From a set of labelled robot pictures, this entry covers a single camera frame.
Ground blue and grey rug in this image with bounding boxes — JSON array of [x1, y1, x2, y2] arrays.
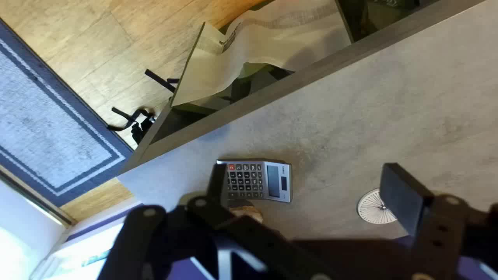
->
[[0, 19, 136, 208]]

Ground white round disc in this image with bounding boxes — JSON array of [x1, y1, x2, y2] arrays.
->
[[355, 188, 400, 225]]

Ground white glass door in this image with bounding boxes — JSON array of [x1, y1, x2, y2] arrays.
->
[[0, 173, 77, 280]]

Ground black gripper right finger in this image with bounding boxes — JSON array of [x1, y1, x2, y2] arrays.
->
[[379, 162, 436, 238]]

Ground silver calculator with black keys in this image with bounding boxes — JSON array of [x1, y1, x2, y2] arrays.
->
[[215, 159, 295, 205]]

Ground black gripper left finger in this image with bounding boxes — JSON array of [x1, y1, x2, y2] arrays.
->
[[206, 160, 231, 208]]

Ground black metal stand legs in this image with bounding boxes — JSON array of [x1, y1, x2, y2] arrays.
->
[[106, 67, 183, 148]]

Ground beige draped cloth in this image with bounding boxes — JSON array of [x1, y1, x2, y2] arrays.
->
[[172, 0, 355, 109]]

